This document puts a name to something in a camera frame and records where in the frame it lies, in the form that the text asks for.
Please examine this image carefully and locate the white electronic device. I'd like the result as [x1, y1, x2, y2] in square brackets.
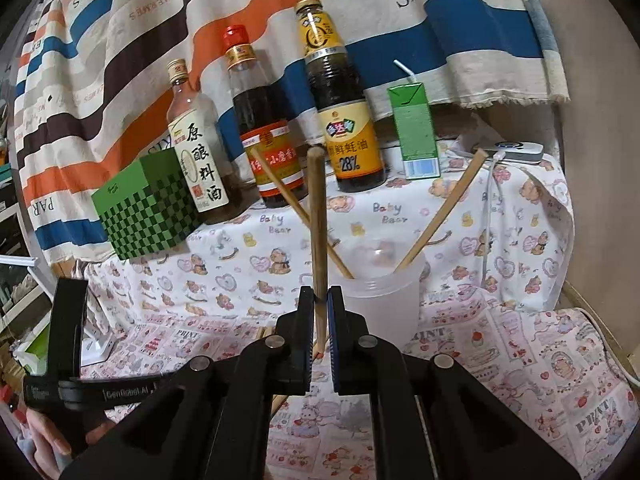
[469, 140, 545, 166]

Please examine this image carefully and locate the storage shelf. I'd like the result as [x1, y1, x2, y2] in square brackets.
[0, 60, 57, 361]

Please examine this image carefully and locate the yellow label oyster sauce bottle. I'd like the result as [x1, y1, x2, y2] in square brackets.
[294, 0, 388, 193]

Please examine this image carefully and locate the green drink carton with straw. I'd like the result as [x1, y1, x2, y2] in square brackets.
[387, 59, 442, 180]

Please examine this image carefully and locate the translucent plastic cup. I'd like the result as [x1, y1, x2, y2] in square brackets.
[327, 239, 429, 357]

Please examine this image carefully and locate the red cap sesame oil bottle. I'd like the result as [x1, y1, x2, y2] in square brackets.
[222, 25, 308, 209]

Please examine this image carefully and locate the bear printed white cloth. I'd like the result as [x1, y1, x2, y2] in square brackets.
[70, 142, 574, 322]

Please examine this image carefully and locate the clear cooking wine bottle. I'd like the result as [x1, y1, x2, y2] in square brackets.
[166, 59, 232, 225]

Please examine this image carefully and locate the white cord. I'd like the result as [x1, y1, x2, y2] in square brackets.
[562, 280, 640, 388]

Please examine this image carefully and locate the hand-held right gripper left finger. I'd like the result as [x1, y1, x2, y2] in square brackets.
[60, 286, 314, 480]

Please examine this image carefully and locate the green checkered box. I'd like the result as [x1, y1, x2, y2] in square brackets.
[91, 149, 203, 261]

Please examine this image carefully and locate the striped cloth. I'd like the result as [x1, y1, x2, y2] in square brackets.
[15, 0, 572, 267]

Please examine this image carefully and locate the pink printed cloth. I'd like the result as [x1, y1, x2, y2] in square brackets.
[80, 285, 640, 480]

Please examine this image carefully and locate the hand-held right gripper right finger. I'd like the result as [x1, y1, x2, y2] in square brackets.
[327, 286, 581, 480]

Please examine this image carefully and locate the person's left hand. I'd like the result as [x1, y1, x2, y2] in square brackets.
[22, 406, 117, 480]

